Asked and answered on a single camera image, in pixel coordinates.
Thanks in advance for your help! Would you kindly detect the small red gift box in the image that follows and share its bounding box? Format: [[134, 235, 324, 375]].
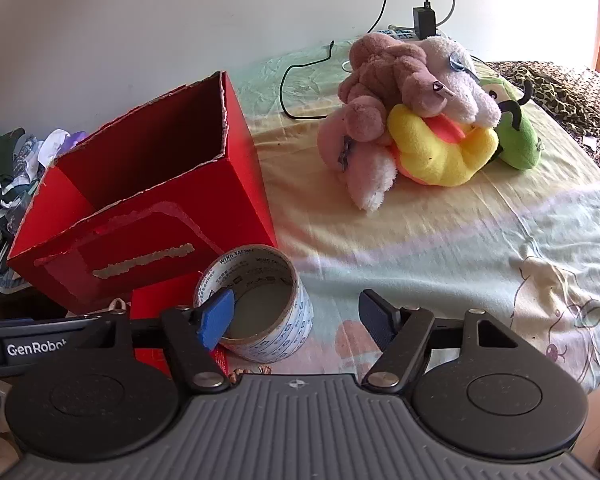
[[129, 271, 201, 377]]

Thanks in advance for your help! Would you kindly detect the clear packing tape roll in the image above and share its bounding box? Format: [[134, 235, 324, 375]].
[[194, 245, 314, 364]]

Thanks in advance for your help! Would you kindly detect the large red cardboard box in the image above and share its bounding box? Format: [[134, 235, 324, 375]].
[[8, 72, 276, 313]]

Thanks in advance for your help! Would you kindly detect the pink plush toy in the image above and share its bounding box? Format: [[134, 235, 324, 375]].
[[317, 36, 501, 211]]

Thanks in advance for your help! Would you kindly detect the green striped clothing pile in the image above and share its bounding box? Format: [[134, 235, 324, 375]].
[[0, 128, 44, 236]]

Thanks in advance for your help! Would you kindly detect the yellow orange plush toy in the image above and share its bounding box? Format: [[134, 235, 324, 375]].
[[387, 104, 498, 188]]

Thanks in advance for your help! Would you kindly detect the purple tissue pack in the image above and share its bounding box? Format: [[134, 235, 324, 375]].
[[38, 129, 87, 168]]

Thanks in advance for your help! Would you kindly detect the green plush toy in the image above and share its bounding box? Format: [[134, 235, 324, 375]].
[[480, 77, 543, 170]]

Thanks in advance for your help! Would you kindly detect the brown plush toy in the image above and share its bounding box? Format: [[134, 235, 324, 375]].
[[338, 32, 455, 142]]

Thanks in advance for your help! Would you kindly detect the leopard print blanket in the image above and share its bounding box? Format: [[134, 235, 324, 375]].
[[486, 61, 600, 167]]

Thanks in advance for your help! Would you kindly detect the white power strip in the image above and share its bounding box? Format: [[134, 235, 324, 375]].
[[378, 25, 419, 41]]

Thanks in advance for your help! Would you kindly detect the black power adapter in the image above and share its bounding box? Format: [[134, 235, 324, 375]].
[[412, 0, 437, 40]]

